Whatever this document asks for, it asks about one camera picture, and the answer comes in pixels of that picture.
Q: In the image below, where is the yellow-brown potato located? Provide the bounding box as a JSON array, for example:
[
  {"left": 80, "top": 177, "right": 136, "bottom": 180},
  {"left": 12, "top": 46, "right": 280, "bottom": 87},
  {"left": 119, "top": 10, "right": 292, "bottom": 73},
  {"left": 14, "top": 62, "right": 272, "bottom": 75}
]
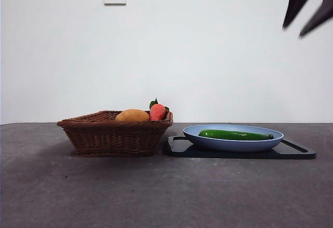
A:
[{"left": 114, "top": 109, "right": 151, "bottom": 122}]

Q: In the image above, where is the green pepper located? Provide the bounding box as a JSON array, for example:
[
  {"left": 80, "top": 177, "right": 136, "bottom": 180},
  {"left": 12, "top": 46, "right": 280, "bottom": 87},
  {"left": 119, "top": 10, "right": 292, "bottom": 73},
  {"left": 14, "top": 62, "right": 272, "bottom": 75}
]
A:
[{"left": 198, "top": 129, "right": 275, "bottom": 142}]

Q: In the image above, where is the blue frying pan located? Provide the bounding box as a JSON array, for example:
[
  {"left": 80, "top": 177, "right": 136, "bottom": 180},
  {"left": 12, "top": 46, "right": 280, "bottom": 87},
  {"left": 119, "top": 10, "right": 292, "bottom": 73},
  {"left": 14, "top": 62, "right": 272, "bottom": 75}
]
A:
[{"left": 182, "top": 124, "right": 285, "bottom": 153}]

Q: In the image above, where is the brown wicker basket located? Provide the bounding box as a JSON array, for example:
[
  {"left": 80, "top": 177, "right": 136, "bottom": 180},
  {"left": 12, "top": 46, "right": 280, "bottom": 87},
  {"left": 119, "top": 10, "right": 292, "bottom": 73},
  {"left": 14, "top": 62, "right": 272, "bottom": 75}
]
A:
[{"left": 56, "top": 110, "right": 174, "bottom": 158}]

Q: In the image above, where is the orange carrot with green leaves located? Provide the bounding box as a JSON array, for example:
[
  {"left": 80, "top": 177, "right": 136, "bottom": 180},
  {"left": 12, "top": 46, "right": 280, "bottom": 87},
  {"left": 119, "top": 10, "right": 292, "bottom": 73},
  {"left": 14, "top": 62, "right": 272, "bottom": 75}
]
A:
[{"left": 149, "top": 97, "right": 170, "bottom": 121}]

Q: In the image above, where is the black flat tray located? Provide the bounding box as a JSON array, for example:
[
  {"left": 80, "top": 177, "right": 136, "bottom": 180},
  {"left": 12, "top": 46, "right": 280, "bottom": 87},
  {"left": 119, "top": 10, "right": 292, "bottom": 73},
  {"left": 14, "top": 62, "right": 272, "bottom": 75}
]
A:
[{"left": 163, "top": 135, "right": 317, "bottom": 160}]

